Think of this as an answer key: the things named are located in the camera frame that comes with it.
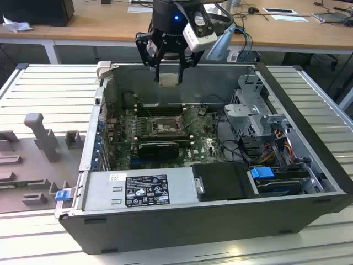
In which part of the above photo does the black graphics card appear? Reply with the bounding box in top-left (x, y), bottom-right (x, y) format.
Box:
top-left (138, 142), bottom-right (179, 160)

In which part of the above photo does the white framed desk grommet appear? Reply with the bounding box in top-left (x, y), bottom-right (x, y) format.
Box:
top-left (261, 7), bottom-right (298, 15)

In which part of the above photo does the silver square CPU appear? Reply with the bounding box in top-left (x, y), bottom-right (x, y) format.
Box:
top-left (159, 72), bottom-right (180, 88)

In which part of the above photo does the silver metal drive cage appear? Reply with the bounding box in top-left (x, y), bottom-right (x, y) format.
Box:
top-left (222, 73), bottom-right (293, 140)

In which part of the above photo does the yellow and red wire bundle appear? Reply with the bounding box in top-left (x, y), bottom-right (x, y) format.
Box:
top-left (258, 131), bottom-right (294, 164)

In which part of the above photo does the black plastic shroud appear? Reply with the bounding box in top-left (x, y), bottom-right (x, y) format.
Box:
top-left (190, 162), bottom-right (251, 202)

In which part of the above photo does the grey tablet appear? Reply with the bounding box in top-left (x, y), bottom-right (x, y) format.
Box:
top-left (312, 12), bottom-right (350, 24)

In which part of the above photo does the green motherboard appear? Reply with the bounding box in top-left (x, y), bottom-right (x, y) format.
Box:
top-left (106, 105), bottom-right (230, 171)

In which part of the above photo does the grey case release latch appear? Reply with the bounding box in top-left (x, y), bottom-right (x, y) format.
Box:
top-left (96, 61), bottom-right (113, 81)

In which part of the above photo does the white paper sheet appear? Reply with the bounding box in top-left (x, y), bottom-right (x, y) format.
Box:
top-left (270, 14), bottom-right (309, 23)

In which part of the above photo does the grey parts rack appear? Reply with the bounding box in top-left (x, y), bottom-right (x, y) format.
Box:
top-left (0, 112), bottom-right (87, 214)

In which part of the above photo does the grey power supply unit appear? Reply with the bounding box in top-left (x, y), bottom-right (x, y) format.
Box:
top-left (82, 167), bottom-right (200, 213)

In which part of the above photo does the CPU socket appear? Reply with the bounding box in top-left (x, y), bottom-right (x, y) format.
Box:
top-left (149, 115), bottom-right (186, 136)

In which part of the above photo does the black looped cable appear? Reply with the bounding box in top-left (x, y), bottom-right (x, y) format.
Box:
top-left (213, 109), bottom-right (250, 164)

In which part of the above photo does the wooden office desk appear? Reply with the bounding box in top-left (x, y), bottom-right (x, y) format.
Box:
top-left (0, 0), bottom-right (353, 65)

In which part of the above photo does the black open PC case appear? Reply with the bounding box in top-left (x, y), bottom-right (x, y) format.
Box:
top-left (54, 60), bottom-right (350, 256)

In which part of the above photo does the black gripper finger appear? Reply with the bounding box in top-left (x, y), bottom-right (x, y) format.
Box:
top-left (178, 49), bottom-right (206, 84)
top-left (135, 31), bottom-right (162, 83)

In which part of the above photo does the blue disk carrier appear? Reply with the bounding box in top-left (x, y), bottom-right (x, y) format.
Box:
top-left (249, 165), bottom-right (274, 181)

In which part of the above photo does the metal socket cover frame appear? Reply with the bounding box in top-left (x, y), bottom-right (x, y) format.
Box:
top-left (176, 113), bottom-right (186, 134)

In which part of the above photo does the pale blue teach pendant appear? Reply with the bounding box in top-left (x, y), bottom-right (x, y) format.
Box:
top-left (206, 23), bottom-right (238, 60)

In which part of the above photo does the crumpled white paper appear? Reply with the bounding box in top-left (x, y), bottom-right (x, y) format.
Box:
top-left (2, 15), bottom-right (33, 33)

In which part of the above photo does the blue cable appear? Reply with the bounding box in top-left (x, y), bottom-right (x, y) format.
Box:
top-left (234, 25), bottom-right (254, 54)

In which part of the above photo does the black box on desk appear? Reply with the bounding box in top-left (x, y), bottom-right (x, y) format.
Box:
top-left (0, 0), bottom-right (76, 27)

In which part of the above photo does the black RAM stick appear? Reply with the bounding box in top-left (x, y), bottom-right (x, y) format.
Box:
top-left (137, 133), bottom-right (191, 147)

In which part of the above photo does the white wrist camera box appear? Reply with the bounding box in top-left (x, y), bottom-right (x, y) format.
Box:
top-left (183, 9), bottom-right (219, 53)

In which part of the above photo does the black cylinder board part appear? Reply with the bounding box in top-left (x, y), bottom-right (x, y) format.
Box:
top-left (122, 92), bottom-right (135, 109)

